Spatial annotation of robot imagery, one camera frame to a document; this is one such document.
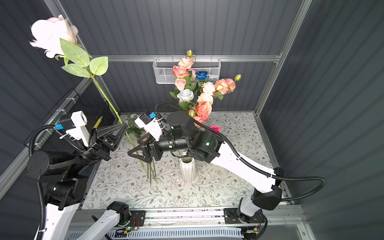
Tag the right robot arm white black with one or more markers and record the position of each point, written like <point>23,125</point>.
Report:
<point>179,131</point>

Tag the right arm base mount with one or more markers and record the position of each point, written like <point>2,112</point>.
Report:
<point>234,216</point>

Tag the black wire basket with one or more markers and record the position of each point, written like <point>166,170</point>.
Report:
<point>90,101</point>

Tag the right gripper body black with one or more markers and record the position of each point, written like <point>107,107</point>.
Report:
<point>168,143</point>

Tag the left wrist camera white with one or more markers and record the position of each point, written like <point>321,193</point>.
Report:
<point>75,126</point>

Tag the large pink rose stem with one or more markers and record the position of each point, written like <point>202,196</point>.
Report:
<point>182,73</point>

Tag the pile of artificial flowers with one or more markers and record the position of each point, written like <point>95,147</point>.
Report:
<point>136,137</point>

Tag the white wire mesh basket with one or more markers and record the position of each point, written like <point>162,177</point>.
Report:
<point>163,69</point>

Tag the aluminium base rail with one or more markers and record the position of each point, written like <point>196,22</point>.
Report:
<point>193,217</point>

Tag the blue artificial rose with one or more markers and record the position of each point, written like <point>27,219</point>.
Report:
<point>201,76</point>

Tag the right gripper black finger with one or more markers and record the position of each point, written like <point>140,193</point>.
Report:
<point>144,138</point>
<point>142,153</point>

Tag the pale white pink rose stem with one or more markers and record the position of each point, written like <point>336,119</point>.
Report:
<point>59,40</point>

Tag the small pale pink rose stem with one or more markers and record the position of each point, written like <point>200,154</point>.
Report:
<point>179,86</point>

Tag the peach peony flower stem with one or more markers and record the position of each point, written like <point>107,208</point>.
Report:
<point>195,116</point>

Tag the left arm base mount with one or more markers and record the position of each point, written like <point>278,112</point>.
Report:
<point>136,220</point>

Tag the pink carnation flower stem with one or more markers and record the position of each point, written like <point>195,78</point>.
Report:
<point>187,62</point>

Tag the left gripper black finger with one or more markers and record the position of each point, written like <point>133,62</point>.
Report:
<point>111,136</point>
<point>95,139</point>

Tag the pink coral rose stem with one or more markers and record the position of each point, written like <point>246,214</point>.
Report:
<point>204,110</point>

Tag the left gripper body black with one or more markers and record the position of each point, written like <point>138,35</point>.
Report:
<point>96,152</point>

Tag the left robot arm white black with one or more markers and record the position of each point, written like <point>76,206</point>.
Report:
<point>57,174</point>

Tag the white ribbed ceramic vase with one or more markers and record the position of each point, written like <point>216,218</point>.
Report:
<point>188,169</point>

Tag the white peony flower stem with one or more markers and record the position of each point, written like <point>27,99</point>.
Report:
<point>206,93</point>

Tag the peach rose flower stem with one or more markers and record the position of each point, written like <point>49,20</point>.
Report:
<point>225,86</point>

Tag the yellow marker pen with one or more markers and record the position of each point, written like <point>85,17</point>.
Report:
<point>98,122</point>

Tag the magenta pink rose stem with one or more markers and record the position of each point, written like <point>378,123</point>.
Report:
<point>216,128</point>

